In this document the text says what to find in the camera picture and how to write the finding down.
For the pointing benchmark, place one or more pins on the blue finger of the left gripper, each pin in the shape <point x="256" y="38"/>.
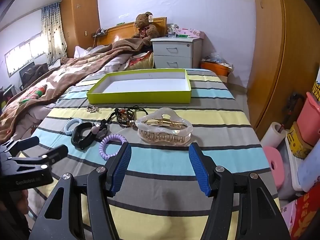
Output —
<point x="12" y="148"/>
<point x="51" y="157"/>

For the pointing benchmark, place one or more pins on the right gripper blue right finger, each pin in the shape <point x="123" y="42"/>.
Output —
<point x="259" y="216"/>

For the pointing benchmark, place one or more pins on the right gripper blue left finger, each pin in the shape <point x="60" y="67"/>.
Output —
<point x="61" y="215"/>

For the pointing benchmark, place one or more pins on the black wristband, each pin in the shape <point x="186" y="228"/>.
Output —
<point x="82" y="136"/>

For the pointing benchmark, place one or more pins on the black elastic hair tie charm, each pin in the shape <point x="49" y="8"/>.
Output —
<point x="125" y="117"/>

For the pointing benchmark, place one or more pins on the clear pearl hair claw clip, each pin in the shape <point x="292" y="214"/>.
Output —
<point x="164" y="125"/>

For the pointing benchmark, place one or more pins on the person's left hand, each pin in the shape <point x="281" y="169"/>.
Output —
<point x="23" y="203"/>

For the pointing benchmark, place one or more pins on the red green striped cushion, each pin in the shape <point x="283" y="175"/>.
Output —
<point x="35" y="93"/>

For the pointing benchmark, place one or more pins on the red gift box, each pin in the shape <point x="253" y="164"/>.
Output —
<point x="306" y="208"/>

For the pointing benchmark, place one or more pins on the gold beaded hair pin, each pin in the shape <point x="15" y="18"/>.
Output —
<point x="92" y="109"/>

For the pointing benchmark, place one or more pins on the dark chair with clothes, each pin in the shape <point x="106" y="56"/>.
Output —
<point x="31" y="73"/>

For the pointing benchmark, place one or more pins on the white paper roll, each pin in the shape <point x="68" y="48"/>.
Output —
<point x="274" y="135"/>

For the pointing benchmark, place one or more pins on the brown fleece blanket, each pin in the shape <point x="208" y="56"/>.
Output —
<point x="59" y="79"/>

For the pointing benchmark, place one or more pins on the yellow printed box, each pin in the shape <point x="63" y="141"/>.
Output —
<point x="299" y="148"/>

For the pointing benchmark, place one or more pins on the pink plastic bucket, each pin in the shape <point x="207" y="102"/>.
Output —
<point x="308" y="120"/>

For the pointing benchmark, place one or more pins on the striped table cloth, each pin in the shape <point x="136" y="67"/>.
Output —
<point x="160" y="197"/>

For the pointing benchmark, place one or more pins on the dotted window curtain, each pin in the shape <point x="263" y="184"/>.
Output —
<point x="56" y="46"/>

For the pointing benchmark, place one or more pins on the yellow pillow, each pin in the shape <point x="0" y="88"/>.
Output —
<point x="140" y="61"/>

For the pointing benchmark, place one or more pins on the orange storage bin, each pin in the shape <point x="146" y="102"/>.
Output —
<point x="220" y="69"/>

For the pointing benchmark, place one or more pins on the lime green shallow box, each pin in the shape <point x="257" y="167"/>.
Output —
<point x="142" y="86"/>

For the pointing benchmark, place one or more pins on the wooden bed headboard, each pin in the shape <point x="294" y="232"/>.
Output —
<point x="127" y="30"/>

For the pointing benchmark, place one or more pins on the tall wooden corner cabinet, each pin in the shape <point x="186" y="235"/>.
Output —
<point x="80" y="19"/>

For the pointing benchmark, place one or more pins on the large wooden wardrobe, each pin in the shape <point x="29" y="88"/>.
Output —
<point x="285" y="60"/>

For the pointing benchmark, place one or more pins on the brown teddy bear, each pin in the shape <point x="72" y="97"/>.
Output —
<point x="146" y="29"/>

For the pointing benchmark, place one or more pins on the grey bedside drawer cabinet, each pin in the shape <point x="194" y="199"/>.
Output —
<point x="177" y="52"/>

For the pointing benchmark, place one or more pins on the pink floral box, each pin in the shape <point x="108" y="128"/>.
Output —
<point x="190" y="33"/>

